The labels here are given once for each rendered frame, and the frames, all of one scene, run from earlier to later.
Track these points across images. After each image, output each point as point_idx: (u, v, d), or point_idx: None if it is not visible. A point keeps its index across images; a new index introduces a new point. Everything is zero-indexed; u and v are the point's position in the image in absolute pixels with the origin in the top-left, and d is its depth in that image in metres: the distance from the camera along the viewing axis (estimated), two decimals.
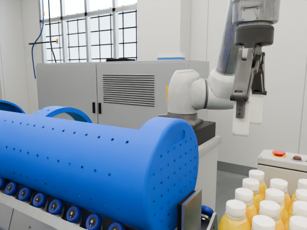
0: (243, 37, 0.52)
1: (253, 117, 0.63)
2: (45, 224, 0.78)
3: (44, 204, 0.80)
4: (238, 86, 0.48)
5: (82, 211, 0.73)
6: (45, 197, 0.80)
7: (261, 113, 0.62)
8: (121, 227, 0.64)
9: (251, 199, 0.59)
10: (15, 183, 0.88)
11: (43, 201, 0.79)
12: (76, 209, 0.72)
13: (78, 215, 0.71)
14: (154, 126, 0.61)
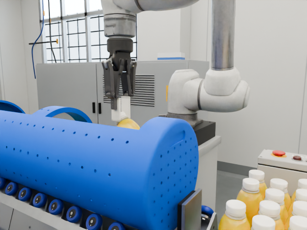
0: (108, 46, 0.74)
1: None
2: (45, 224, 0.78)
3: (44, 204, 0.80)
4: (107, 88, 0.73)
5: (82, 211, 0.73)
6: (45, 197, 0.80)
7: (128, 111, 0.80)
8: (121, 227, 0.64)
9: (122, 115, 0.78)
10: (15, 183, 0.88)
11: (43, 201, 0.79)
12: (76, 209, 0.72)
13: (78, 215, 0.71)
14: (154, 126, 0.61)
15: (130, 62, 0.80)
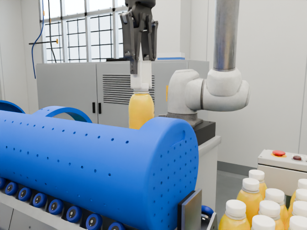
0: None
1: (144, 81, 0.69)
2: (45, 224, 0.78)
3: (44, 204, 0.80)
4: (126, 47, 0.61)
5: (82, 211, 0.73)
6: (45, 197, 0.80)
7: (149, 77, 0.68)
8: (121, 227, 0.64)
9: None
10: (15, 183, 0.88)
11: (43, 201, 0.79)
12: (76, 209, 0.72)
13: (78, 215, 0.71)
14: (154, 126, 0.61)
15: (151, 20, 0.68)
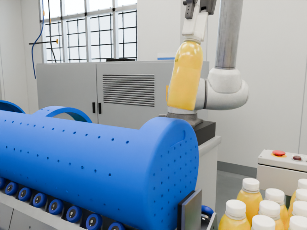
0: None
1: None
2: (45, 224, 0.78)
3: (44, 204, 0.80)
4: None
5: (82, 211, 0.73)
6: (45, 197, 0.80)
7: (203, 29, 0.63)
8: (121, 227, 0.64)
9: None
10: (15, 183, 0.88)
11: (43, 201, 0.79)
12: (76, 209, 0.72)
13: (78, 215, 0.71)
14: (154, 126, 0.61)
15: None
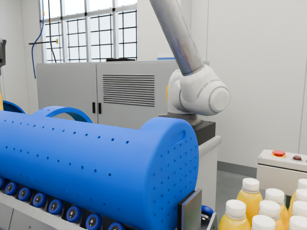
0: None
1: None
2: (45, 224, 0.78)
3: (44, 204, 0.80)
4: None
5: (82, 211, 0.73)
6: (45, 197, 0.80)
7: None
8: (121, 227, 0.64)
9: None
10: (15, 183, 0.88)
11: (43, 201, 0.79)
12: (76, 209, 0.72)
13: (78, 215, 0.71)
14: (154, 126, 0.61)
15: None
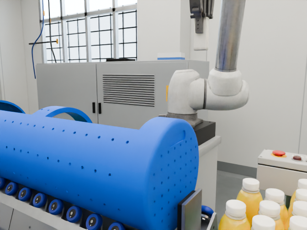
0: None
1: (202, 43, 0.60)
2: (45, 224, 0.78)
3: (44, 204, 0.80)
4: None
5: (82, 211, 0.73)
6: (45, 197, 0.80)
7: (195, 38, 0.60)
8: (121, 227, 0.64)
9: None
10: (15, 183, 0.88)
11: (43, 201, 0.79)
12: (76, 209, 0.72)
13: (78, 215, 0.71)
14: (154, 126, 0.61)
15: None
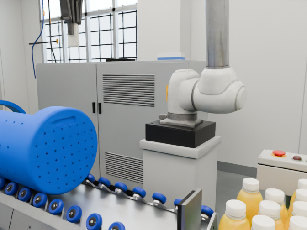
0: None
1: (72, 42, 0.82)
2: (45, 224, 0.78)
3: (39, 207, 0.80)
4: (64, 12, 0.77)
5: (78, 220, 0.72)
6: (42, 205, 0.79)
7: (76, 38, 0.82)
8: None
9: None
10: (14, 190, 0.87)
11: (37, 206, 0.79)
12: (75, 216, 0.71)
13: (71, 222, 0.71)
14: (44, 112, 0.82)
15: None
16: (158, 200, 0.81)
